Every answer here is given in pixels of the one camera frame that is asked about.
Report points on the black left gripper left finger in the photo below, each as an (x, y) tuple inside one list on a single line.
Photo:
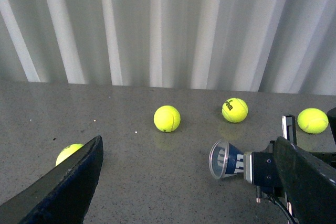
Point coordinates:
[(64, 194)]

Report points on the white pleated curtain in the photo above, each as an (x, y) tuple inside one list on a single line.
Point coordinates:
[(279, 46)]

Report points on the tennis ball with logo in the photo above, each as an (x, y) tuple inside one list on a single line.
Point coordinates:
[(234, 110)]

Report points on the plain yellow tennis ball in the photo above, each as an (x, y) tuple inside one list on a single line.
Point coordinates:
[(312, 121)]

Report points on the near left yellow tennis ball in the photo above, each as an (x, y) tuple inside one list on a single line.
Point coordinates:
[(66, 152)]

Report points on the clear plastic tennis ball can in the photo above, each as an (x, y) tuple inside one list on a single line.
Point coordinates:
[(225, 160)]

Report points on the leftmost yellow tennis ball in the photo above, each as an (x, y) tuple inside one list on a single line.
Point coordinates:
[(167, 118)]

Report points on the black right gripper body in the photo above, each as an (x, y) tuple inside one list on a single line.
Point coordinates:
[(260, 168)]

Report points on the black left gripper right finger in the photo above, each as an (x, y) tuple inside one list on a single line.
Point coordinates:
[(308, 181)]

